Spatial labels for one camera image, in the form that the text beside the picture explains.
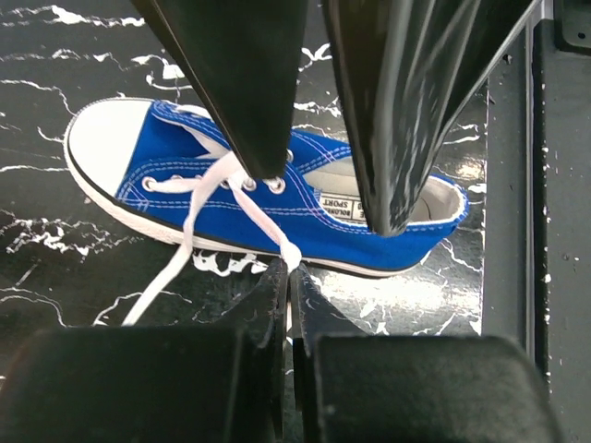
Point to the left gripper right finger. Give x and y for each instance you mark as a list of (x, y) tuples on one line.
[(328, 368)]

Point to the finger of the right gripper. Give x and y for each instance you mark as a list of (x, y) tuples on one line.
[(404, 70), (241, 57)]

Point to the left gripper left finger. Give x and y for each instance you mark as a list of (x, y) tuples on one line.
[(234, 380)]

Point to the blue sneaker with white laces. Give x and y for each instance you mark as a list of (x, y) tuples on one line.
[(165, 170)]

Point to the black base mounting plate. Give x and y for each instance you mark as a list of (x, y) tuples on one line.
[(537, 250)]

